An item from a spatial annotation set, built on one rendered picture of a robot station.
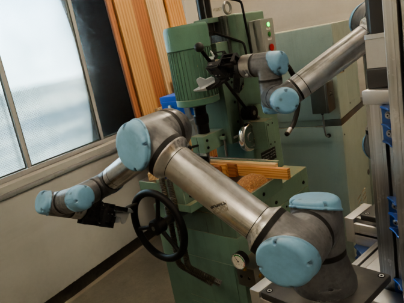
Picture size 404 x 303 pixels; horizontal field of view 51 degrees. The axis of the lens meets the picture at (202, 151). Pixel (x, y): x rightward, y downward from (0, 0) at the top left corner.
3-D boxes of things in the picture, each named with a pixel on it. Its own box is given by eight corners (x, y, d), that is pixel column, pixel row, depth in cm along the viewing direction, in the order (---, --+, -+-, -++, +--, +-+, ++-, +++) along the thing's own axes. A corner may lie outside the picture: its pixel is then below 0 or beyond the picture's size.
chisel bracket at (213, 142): (193, 156, 177) (190, 137, 175) (214, 146, 187) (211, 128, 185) (207, 157, 172) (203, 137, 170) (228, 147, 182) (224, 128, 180)
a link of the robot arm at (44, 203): (45, 212, 126) (30, 216, 131) (77, 216, 134) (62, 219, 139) (48, 186, 128) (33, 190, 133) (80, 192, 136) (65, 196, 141)
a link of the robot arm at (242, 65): (263, 64, 142) (255, 83, 139) (252, 65, 145) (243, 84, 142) (252, 48, 137) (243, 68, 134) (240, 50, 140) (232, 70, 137)
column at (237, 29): (220, 178, 203) (192, 23, 186) (246, 163, 219) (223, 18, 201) (259, 181, 188) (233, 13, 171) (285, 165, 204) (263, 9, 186)
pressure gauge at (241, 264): (232, 272, 156) (229, 252, 154) (238, 267, 158) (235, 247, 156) (247, 276, 152) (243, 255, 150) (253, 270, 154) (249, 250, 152)
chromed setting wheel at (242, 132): (239, 155, 176) (234, 126, 173) (255, 146, 185) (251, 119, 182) (245, 156, 174) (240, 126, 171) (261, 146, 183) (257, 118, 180)
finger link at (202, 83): (186, 82, 149) (207, 68, 146) (195, 92, 153) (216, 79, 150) (187, 87, 147) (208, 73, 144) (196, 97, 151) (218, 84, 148)
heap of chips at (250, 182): (229, 190, 155) (228, 181, 154) (251, 177, 164) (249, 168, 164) (250, 193, 149) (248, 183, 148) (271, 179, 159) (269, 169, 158)
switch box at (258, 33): (253, 60, 182) (247, 21, 178) (266, 56, 189) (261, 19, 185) (266, 58, 178) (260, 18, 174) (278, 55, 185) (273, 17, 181)
